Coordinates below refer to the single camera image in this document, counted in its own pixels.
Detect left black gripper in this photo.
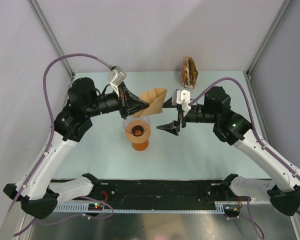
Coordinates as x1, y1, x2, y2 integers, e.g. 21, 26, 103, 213
84, 81, 150, 120

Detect aluminium front rail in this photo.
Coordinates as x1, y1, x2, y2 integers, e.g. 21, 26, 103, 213
27, 182, 297, 204

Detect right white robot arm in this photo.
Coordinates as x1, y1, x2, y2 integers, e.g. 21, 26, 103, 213
157, 86, 300, 216

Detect orange coffee filter package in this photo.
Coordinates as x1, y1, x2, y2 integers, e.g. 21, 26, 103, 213
181, 57, 199, 89

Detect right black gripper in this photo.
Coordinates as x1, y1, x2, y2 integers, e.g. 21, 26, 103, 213
156, 96, 218, 136

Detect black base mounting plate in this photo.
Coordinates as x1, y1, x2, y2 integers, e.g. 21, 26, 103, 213
71, 178, 252, 211

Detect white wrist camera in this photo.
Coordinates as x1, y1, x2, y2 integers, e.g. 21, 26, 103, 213
171, 89, 191, 115
107, 66, 127, 96

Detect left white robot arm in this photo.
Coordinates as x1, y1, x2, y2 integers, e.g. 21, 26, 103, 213
3, 77, 149, 220

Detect right aluminium frame post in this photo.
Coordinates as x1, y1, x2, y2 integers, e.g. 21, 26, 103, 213
245, 0, 295, 80

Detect grey slotted cable duct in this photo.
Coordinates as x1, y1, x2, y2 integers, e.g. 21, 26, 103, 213
53, 202, 241, 214

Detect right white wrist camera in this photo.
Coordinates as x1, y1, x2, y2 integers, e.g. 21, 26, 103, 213
171, 89, 191, 115

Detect brown paper coffee filter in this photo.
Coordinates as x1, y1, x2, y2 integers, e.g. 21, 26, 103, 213
133, 87, 167, 118

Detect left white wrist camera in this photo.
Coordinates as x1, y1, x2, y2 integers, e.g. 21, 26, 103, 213
107, 66, 127, 96

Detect glass flask with orange liquid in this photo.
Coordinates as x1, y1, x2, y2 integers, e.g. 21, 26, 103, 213
131, 140, 149, 152

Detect aluminium frame post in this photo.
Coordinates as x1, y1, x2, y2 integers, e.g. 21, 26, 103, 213
245, 0, 295, 80
27, 0, 76, 78

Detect left aluminium frame post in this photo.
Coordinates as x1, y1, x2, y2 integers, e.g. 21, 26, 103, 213
27, 0, 76, 78

